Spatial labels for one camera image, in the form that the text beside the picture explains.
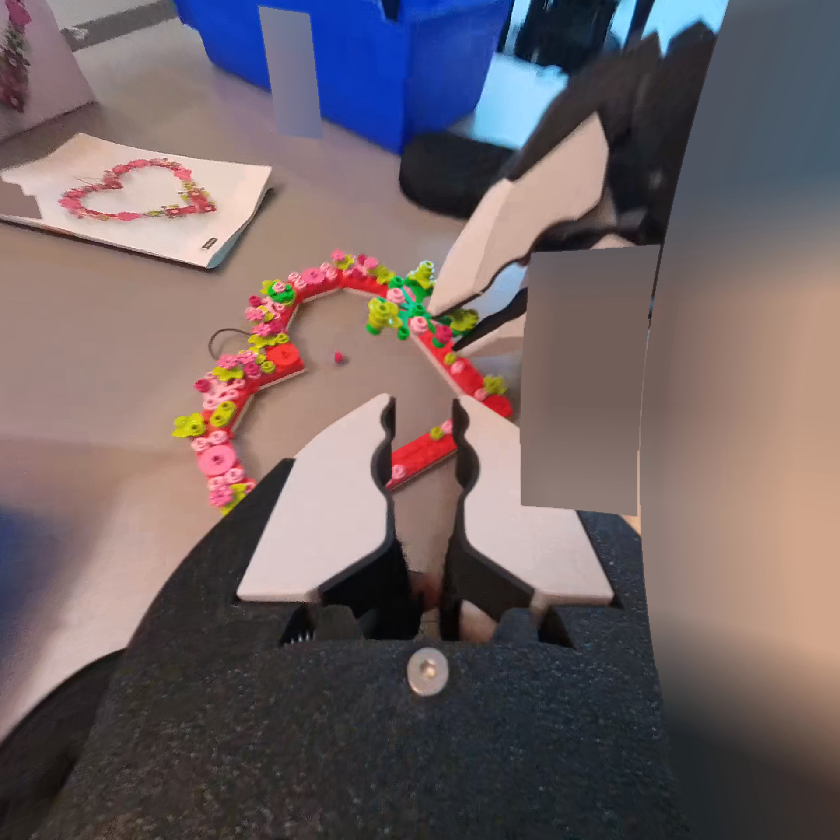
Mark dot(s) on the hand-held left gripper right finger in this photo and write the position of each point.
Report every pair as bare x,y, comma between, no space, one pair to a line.
525,551

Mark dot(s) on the white heart instruction booklet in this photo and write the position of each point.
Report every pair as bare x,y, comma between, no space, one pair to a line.
216,190

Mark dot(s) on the red brick heart flower wreath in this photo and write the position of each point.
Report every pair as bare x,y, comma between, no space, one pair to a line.
283,358

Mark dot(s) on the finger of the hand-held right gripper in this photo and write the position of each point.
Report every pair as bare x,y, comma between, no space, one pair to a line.
508,344
525,210

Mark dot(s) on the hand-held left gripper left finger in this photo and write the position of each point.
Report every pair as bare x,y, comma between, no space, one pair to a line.
321,512

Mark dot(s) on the white heart printed box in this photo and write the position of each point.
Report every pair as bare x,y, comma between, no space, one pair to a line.
52,79

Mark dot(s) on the black chair seat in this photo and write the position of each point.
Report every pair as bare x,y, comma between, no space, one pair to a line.
446,170

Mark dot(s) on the blue plastic bin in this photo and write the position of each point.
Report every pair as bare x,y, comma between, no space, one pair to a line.
367,72

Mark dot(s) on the grey desk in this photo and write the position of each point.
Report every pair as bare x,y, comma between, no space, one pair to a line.
131,308

